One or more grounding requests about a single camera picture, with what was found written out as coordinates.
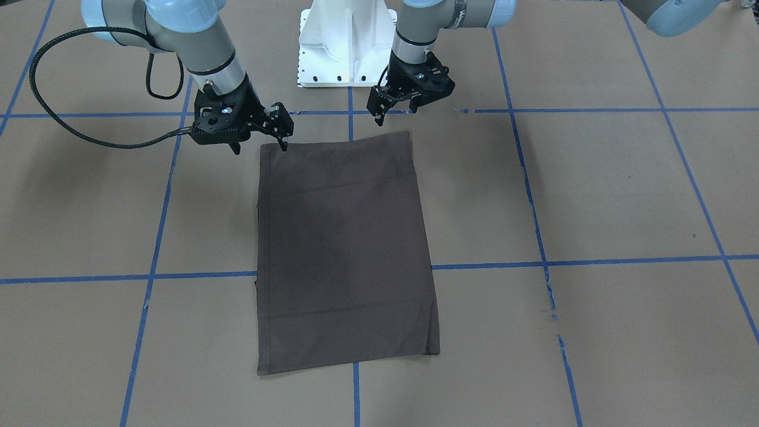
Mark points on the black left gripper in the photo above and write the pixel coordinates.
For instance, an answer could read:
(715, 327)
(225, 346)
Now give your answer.
(398, 73)

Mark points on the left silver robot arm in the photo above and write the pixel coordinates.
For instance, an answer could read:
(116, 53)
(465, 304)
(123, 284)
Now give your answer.
(419, 23)

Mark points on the brown t-shirt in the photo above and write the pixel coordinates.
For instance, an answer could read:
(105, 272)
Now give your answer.
(343, 267)

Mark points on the white pedestal column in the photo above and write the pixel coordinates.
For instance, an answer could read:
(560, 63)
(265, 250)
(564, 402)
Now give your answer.
(344, 43)

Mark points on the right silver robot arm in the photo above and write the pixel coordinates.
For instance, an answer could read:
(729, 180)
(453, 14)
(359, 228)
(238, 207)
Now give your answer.
(193, 30)

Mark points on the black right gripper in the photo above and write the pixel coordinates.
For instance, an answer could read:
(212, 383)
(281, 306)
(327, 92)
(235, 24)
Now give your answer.
(251, 101)

